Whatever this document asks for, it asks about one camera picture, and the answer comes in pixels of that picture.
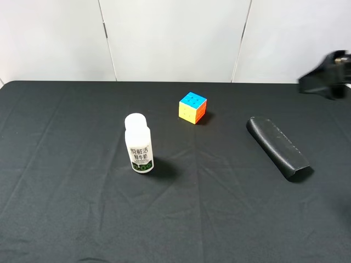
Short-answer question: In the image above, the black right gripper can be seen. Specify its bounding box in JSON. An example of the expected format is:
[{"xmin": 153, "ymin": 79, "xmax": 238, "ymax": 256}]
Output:
[{"xmin": 298, "ymin": 50, "xmax": 350, "ymax": 99}]

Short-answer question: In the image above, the black leather glasses case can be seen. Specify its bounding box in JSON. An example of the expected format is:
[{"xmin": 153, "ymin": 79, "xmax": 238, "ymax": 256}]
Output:
[{"xmin": 246, "ymin": 117, "xmax": 313, "ymax": 181}]

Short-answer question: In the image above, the colourful puzzle cube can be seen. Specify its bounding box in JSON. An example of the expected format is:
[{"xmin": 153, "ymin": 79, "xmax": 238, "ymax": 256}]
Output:
[{"xmin": 178, "ymin": 92, "xmax": 207, "ymax": 124}]

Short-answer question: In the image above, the white milk bottle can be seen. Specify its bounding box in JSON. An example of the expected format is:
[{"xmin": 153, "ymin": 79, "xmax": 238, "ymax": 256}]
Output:
[{"xmin": 124, "ymin": 113, "xmax": 154, "ymax": 174}]

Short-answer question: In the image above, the black tablecloth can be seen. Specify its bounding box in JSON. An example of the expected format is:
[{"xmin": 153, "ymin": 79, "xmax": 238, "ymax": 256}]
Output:
[{"xmin": 1, "ymin": 81, "xmax": 350, "ymax": 262}]

